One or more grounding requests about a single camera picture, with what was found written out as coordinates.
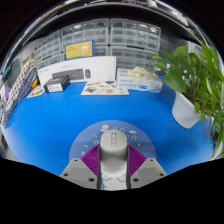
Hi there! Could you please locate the red blue checkered cloth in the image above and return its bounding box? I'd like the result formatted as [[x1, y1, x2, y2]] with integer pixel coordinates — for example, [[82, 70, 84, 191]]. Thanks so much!
[[6, 59, 36, 108]]

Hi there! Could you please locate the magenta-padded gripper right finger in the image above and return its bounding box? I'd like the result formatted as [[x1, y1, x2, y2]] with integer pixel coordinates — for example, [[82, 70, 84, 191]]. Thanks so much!
[[126, 144, 168, 190]]

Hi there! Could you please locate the white blue glove box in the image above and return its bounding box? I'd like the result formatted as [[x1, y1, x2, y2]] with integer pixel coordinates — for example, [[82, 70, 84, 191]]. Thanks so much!
[[115, 66, 164, 94]]

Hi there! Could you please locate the round blue printed mouse pad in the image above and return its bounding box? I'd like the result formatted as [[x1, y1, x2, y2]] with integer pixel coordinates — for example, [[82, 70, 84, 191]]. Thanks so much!
[[68, 119, 158, 191]]

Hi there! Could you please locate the yellow and blue box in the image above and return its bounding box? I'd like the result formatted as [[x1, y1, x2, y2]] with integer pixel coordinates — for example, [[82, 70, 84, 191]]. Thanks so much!
[[64, 40, 96, 60]]

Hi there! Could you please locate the small black box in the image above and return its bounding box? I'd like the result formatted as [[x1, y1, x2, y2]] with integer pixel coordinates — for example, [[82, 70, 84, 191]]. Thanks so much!
[[43, 75, 71, 93]]

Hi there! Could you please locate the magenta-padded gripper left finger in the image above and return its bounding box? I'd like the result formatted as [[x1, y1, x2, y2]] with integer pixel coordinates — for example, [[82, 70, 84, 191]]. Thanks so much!
[[59, 144, 102, 190]]

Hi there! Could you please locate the colourful sticker sheet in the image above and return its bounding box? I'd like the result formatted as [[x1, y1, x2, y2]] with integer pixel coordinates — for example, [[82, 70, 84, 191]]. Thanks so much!
[[26, 84, 46, 99], [80, 80, 130, 96]]

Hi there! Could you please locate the long white keyboard box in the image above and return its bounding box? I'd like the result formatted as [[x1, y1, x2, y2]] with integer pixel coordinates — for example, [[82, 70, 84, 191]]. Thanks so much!
[[36, 55, 118, 87]]

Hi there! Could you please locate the green potted plant white pot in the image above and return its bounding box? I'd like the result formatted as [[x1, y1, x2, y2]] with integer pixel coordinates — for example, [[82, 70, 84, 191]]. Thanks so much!
[[151, 41, 224, 158]]

